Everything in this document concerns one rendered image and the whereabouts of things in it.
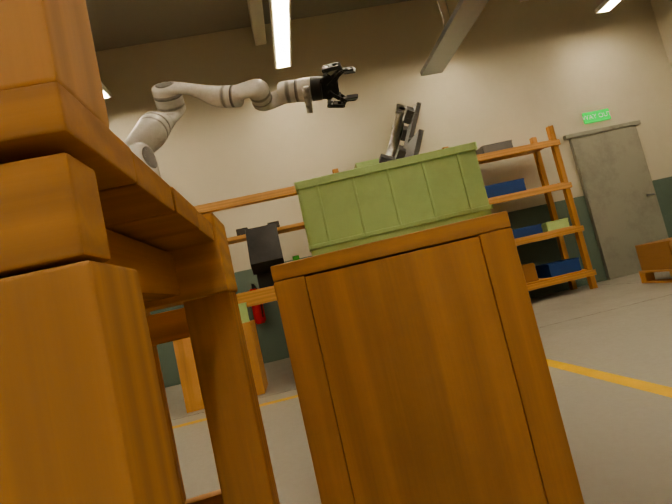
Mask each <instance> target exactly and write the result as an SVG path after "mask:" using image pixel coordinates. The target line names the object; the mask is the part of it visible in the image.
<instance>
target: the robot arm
mask: <svg viewBox="0 0 672 504"><path fill-rule="evenodd" d="M334 70H337V71H335V72H334V73H333V74H332V75H329V74H328V73H329V72H330V71H334ZM322 73H323V74H324V75H323V76H312V77H304V78H299V79H295V80H287V81H281V82H279V83H278V84H277V90H275V91H273V92H270V90H269V87H268V84H267V83H266V82H265V81H263V80H261V79H252V80H248V81H245V82H242V83H239V84H237V85H219V86H216V85H201V84H193V83H184V82H172V81H169V82H168V81H167V82H161V83H158V84H156V85H154V86H153V87H152V94H153V97H154V101H155V104H156V107H157V110H158V111H149V112H146V113H145V114H143V115H142V117H141V118H140V119H139V121H138V122H137V124H136V126H135V127H134V129H133V130H132V131H131V133H130V134H129V136H128V137H127V139H126V140H125V142H124V143H125V144H126V145H127V146H128V147H129V148H130V149H131V151H132V152H133V153H134V154H135V155H136V156H137V157H139V158H140V159H141V160H142V161H143V162H144V163H145V164H146V165H147V166H148V167H150V168H151V169H152V170H153V171H154V172H155V173H156V174H157V175H158V176H160V177H161V175H160V171H159V167H158V163H157V160H156V157H155V155H154V152H155V151H157V150H158V149H159V148H160V147H161V146H162V145H163V144H164V143H165V142H166V140H167V138H168V136H169V134H170V132H171V130H172V128H173V127H174V125H175V124H176V122H177V121H178V120H179V119H180V118H181V117H182V115H183V114H184V112H185V109H186V107H185V102H184V99H183V95H182V94H185V95H190V96H193V97H195V98H198V99H200V100H202V101H204V102H206V103H208V104H210V105H212V106H215V107H219V108H232V107H241V106H242V105H243V104H244V99H246V98H250V100H251V102H252V105H253V107H254V108H255V109H257V110H259V111H268V110H271V109H274V108H276V107H279V106H281V105H283V104H286V103H296V102H305V106H306V111H307V113H308V114H309V113H313V106H312V101H319V100H323V99H327V100H328V101H327V107H328V108H344V107H345V105H346V102H349V101H356V99H358V94H351V95H347V96H345V95H343V94H342V93H341V92H340V91H339V86H338V79H339V77H340V76H341V75H342V74H343V73H344V74H351V73H356V69H355V68H353V67H352V66H350V67H342V66H341V64H340V62H335V63H331V64H327V65H323V66H322ZM333 97H334V98H335V99H337V100H340V101H334V100H331V99H332V98H333Z"/></svg>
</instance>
